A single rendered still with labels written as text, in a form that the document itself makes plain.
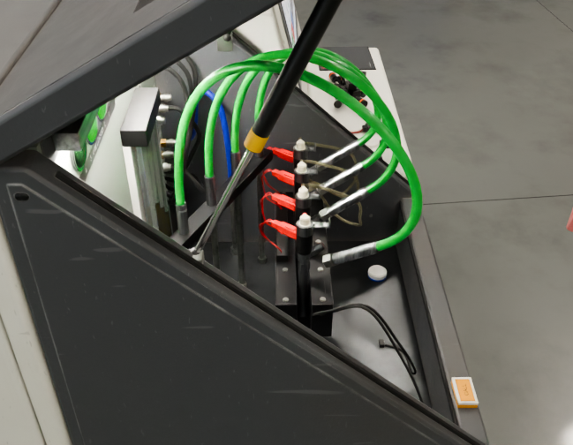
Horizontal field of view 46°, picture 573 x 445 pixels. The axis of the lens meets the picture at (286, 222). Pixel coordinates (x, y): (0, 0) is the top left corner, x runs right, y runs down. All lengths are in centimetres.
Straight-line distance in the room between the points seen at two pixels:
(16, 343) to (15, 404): 12
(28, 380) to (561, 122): 346
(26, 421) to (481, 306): 199
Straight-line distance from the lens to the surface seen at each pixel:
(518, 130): 385
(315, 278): 122
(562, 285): 287
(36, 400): 92
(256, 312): 77
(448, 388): 112
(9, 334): 84
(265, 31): 133
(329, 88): 88
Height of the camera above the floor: 180
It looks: 37 degrees down
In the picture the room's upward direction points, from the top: straight up
